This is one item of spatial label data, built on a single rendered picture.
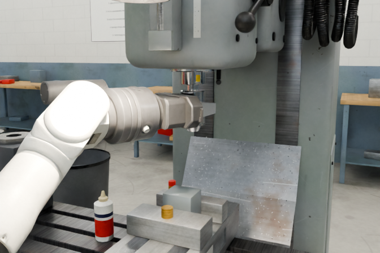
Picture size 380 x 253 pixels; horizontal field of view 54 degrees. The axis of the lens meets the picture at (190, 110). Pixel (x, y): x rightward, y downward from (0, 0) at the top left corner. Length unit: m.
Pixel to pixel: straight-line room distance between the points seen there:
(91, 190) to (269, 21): 2.03
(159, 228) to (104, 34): 5.39
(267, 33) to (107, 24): 5.27
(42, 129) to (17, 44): 6.73
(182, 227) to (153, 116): 0.21
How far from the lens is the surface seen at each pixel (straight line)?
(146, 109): 0.58
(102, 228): 0.86
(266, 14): 0.76
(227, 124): 1.07
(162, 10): 0.57
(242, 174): 1.04
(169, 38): 0.56
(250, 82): 1.04
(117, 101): 0.56
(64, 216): 1.02
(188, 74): 0.67
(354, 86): 4.84
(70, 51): 6.40
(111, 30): 5.91
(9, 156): 0.97
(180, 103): 0.62
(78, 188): 2.55
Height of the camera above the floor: 1.33
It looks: 9 degrees down
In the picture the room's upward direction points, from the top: straight up
